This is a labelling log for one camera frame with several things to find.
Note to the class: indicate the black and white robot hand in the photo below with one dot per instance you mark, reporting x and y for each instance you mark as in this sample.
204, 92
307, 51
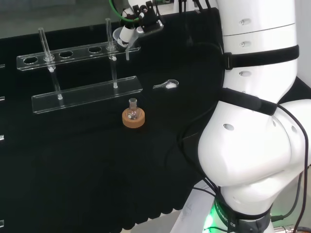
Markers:
149, 21

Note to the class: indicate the clear plastic funnel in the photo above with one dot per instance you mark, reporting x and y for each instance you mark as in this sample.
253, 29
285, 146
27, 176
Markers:
127, 54

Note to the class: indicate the glass weighing funnel with powder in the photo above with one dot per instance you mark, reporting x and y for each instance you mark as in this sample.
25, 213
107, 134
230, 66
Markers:
170, 85

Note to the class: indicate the clear acrylic funnel stand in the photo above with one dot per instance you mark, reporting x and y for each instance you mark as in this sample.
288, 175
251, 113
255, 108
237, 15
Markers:
85, 94

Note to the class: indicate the small glass round-bottom flask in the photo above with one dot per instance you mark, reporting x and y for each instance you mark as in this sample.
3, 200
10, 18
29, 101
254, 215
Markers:
133, 112

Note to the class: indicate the black bench cloth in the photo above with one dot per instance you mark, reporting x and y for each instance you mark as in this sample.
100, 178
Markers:
85, 157

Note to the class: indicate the pale board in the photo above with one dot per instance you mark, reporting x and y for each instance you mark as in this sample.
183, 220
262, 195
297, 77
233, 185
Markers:
192, 208

